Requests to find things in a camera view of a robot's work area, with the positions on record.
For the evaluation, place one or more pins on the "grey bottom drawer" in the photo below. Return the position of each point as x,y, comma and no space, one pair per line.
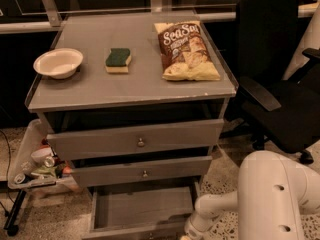
152,210

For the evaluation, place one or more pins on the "grey drawer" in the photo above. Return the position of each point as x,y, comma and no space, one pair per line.
152,210
135,139
141,171

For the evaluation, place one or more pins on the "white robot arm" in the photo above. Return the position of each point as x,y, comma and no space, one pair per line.
273,193

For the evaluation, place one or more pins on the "grey drawer cabinet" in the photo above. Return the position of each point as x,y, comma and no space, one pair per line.
94,99

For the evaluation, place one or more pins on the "grey top drawer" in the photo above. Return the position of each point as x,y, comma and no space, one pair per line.
135,139

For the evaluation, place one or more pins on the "grey middle drawer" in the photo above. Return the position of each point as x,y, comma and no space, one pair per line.
141,171

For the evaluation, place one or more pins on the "brown yellow chips bag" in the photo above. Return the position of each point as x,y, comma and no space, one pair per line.
184,53

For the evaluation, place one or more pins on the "green yellow sponge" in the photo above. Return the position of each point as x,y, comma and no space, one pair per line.
118,60

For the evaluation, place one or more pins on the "white bowl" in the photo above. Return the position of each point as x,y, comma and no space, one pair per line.
58,63

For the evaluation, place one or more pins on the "metal railing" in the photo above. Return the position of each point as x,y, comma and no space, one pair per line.
32,16

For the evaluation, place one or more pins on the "black office chair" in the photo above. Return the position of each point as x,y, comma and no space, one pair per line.
286,112

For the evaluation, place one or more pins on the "clear plastic trash bin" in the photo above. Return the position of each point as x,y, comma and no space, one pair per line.
28,172

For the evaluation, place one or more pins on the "black stand with cable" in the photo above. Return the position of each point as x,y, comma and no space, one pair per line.
10,227

